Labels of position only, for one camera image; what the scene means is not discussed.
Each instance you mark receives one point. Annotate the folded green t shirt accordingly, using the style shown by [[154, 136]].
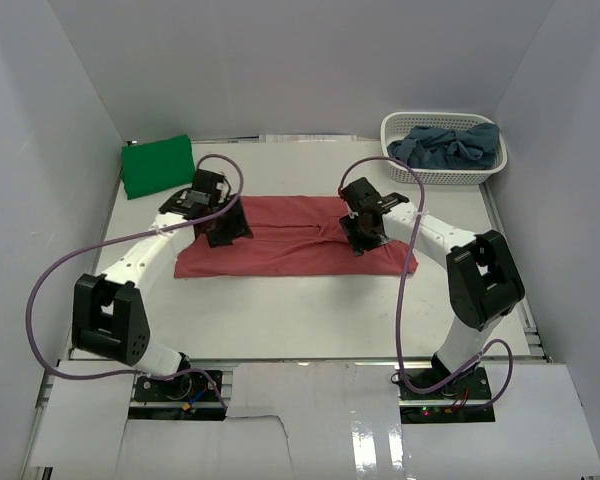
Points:
[[157, 166]]

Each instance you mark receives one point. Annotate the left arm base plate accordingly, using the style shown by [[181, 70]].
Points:
[[187, 398]]

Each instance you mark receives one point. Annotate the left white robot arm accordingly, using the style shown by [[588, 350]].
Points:
[[109, 315]]

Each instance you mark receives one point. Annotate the red t shirt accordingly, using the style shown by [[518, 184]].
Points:
[[291, 236]]

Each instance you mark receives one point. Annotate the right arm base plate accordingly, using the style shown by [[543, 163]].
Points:
[[461, 402]]

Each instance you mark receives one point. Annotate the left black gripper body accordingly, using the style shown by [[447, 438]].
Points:
[[221, 206]]

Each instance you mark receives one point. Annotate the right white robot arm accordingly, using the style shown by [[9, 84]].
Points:
[[484, 284]]

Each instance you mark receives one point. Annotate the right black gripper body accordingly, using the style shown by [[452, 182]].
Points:
[[358, 216]]

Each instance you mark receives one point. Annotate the white plastic basket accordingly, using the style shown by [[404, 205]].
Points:
[[395, 126]]

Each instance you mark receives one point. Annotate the blue t shirt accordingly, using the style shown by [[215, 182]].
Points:
[[434, 148]]

